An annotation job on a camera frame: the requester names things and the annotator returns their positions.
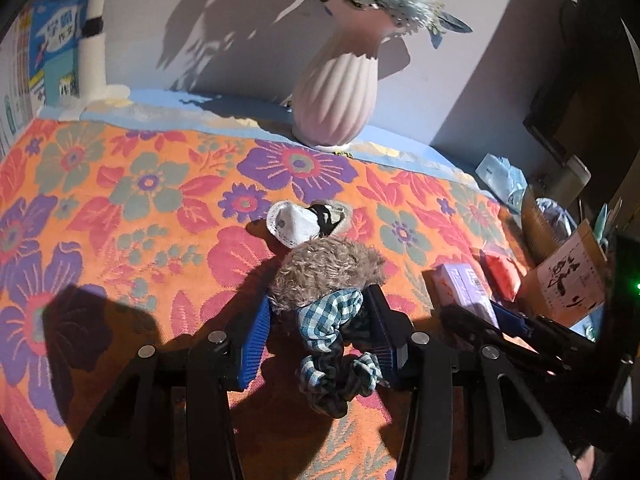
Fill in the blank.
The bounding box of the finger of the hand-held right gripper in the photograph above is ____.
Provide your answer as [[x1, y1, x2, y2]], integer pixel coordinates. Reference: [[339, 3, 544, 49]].
[[439, 304, 572, 377], [490, 299, 601, 357]]

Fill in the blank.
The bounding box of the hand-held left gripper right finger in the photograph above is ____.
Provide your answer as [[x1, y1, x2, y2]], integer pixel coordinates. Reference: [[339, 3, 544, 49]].
[[366, 284, 576, 480]]

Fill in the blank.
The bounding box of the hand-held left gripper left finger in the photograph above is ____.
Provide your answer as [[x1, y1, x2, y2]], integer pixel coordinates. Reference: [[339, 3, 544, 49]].
[[55, 295, 274, 480]]

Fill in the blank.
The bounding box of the purple tissue packet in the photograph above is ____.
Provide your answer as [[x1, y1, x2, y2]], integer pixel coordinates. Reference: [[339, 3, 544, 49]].
[[429, 262, 502, 332]]

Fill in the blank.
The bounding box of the kraft paper box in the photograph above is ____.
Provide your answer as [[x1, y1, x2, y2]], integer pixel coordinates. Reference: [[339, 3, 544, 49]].
[[515, 217, 612, 329]]

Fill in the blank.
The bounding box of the brown plush toy plaid scarf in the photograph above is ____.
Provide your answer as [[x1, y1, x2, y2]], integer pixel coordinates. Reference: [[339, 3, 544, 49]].
[[265, 199, 392, 419]]

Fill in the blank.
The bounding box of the red packet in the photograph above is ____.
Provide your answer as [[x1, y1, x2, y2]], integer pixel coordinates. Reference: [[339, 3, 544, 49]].
[[479, 249, 527, 304]]

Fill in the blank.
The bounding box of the teal plastic item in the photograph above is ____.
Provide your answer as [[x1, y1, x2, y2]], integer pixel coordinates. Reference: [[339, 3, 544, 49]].
[[592, 199, 624, 251]]

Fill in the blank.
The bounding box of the light blue plastic packet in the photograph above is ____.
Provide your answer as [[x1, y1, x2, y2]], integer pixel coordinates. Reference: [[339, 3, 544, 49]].
[[473, 153, 529, 207]]

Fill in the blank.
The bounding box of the orange floral mat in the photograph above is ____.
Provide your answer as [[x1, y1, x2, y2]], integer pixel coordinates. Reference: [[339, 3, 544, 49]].
[[0, 117, 551, 480]]

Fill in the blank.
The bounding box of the pink ribbed vase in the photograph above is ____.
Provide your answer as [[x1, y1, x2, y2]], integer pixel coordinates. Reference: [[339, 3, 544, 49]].
[[291, 0, 402, 148]]

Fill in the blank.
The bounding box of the black flat screen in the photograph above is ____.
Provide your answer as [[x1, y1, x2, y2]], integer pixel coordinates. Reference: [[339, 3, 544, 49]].
[[522, 0, 640, 167]]

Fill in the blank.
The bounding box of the white desk lamp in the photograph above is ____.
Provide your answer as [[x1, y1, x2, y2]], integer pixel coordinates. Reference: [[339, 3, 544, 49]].
[[55, 0, 132, 122]]

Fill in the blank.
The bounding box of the white printed book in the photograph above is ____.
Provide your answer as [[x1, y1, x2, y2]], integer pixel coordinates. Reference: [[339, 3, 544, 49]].
[[0, 12, 34, 158]]

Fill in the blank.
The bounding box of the blue book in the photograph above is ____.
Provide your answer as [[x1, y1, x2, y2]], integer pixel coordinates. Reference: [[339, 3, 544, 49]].
[[27, 0, 92, 107]]

